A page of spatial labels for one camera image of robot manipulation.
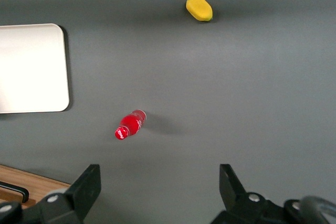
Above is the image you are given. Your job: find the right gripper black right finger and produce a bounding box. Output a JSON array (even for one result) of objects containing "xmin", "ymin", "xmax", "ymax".
[{"xmin": 209, "ymin": 164, "xmax": 287, "ymax": 224}]

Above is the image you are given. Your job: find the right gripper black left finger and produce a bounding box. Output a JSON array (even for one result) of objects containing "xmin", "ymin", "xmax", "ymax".
[{"xmin": 26, "ymin": 164, "xmax": 102, "ymax": 224}]

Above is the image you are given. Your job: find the beige rectangular tray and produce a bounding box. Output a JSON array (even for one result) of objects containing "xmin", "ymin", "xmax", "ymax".
[{"xmin": 0, "ymin": 23, "xmax": 70, "ymax": 114}]

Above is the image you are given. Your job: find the wooden drawer cabinet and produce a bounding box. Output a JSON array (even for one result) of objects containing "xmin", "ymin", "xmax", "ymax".
[{"xmin": 0, "ymin": 164, "xmax": 71, "ymax": 210}]

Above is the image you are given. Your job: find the wooden drawer front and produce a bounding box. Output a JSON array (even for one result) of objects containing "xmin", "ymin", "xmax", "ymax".
[{"xmin": 0, "ymin": 171, "xmax": 66, "ymax": 209}]

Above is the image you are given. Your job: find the small red soda bottle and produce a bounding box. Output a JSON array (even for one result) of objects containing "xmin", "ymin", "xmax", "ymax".
[{"xmin": 114, "ymin": 109, "xmax": 147, "ymax": 141}]

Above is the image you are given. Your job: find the yellow lemon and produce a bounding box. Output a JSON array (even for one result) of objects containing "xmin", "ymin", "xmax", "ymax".
[{"xmin": 185, "ymin": 0, "xmax": 214, "ymax": 22}]

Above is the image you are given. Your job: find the black metal drawer handle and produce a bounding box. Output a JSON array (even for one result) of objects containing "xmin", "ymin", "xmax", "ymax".
[{"xmin": 0, "ymin": 180, "xmax": 29, "ymax": 204}]

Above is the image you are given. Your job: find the grey blurry cable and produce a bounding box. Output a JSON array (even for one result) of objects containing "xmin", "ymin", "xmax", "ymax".
[{"xmin": 299, "ymin": 195, "xmax": 336, "ymax": 224}]

